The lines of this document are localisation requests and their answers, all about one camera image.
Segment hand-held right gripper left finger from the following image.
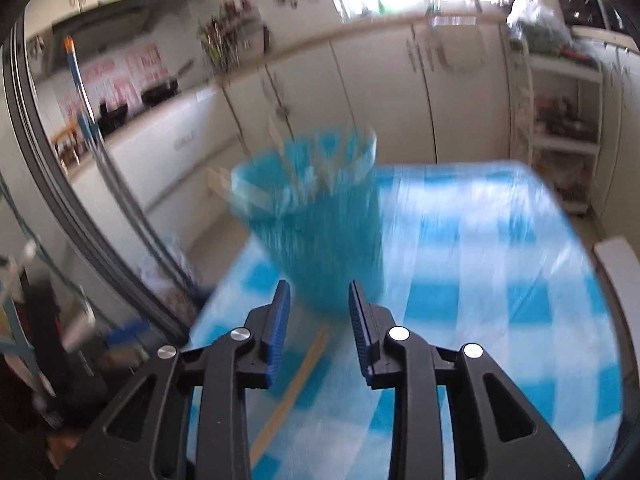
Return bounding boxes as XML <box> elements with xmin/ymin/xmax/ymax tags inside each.
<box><xmin>55</xmin><ymin>280</ymin><xmax>292</xmax><ymax>480</ymax></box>

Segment orange-tipped metal mop pole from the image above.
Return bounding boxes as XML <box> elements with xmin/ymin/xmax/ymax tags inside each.
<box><xmin>62</xmin><ymin>35</ymin><xmax>206</xmax><ymax>301</ymax></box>

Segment white stove counter cabinet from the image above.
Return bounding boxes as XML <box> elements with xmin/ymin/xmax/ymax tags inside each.
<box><xmin>70</xmin><ymin>85</ymin><xmax>251</xmax><ymax>211</ymax></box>

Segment single bamboo chopstick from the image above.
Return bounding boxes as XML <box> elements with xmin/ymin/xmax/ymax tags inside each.
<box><xmin>249</xmin><ymin>324</ymin><xmax>331</xmax><ymax>468</ymax></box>

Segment blue-jointed metal mop pole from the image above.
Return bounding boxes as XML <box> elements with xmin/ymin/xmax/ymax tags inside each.
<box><xmin>77</xmin><ymin>112</ymin><xmax>201</xmax><ymax>306</ymax></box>

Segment pink wall stickers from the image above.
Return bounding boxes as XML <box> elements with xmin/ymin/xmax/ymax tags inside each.
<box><xmin>57</xmin><ymin>42</ymin><xmax>166</xmax><ymax>116</ymax></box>

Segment teal perforated plastic basket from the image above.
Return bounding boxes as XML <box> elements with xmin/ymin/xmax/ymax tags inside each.
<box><xmin>230</xmin><ymin>127</ymin><xmax>386</xmax><ymax>313</ymax></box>

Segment black cooking pot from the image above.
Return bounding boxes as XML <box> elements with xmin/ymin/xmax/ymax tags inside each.
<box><xmin>97</xmin><ymin>100</ymin><xmax>131</xmax><ymax>133</ymax></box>

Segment blue white checkered tablecloth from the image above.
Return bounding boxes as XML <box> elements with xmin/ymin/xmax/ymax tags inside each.
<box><xmin>187</xmin><ymin>160</ymin><xmax>626</xmax><ymax>480</ymax></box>

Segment white open shelf rack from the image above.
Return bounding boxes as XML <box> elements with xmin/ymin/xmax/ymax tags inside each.
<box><xmin>507</xmin><ymin>0</ymin><xmax>606</xmax><ymax>216</ymax></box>

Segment wall utensil holder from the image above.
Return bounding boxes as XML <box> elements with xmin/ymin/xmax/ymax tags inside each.
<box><xmin>197</xmin><ymin>10</ymin><xmax>266</xmax><ymax>73</ymax></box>

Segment clear plastic bag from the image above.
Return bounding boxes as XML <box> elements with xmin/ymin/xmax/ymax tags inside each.
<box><xmin>140</xmin><ymin>235</ymin><xmax>201</xmax><ymax>311</ymax></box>

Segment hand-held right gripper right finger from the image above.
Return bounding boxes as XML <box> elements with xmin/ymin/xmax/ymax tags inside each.
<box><xmin>348</xmin><ymin>279</ymin><xmax>587</xmax><ymax>480</ymax></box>

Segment black frying pan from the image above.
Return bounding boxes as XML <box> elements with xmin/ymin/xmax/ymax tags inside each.
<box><xmin>141</xmin><ymin>60</ymin><xmax>196</xmax><ymax>108</ymax></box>

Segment cream kitchen base cabinets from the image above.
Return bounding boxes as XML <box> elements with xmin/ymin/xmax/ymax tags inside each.
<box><xmin>220</xmin><ymin>15</ymin><xmax>511</xmax><ymax>166</ymax></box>

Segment steel range hood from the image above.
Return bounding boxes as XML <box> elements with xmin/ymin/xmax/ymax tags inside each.
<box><xmin>47</xmin><ymin>0</ymin><xmax>188</xmax><ymax>41</ymax></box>

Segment dark sliding door frame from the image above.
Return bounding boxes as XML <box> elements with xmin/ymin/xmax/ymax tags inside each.
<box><xmin>0</xmin><ymin>10</ymin><xmax>196</xmax><ymax>346</ymax></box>

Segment bundle of bamboo chopsticks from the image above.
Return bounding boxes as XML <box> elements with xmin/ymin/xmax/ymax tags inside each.
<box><xmin>206</xmin><ymin>115</ymin><xmax>376</xmax><ymax>206</ymax></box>

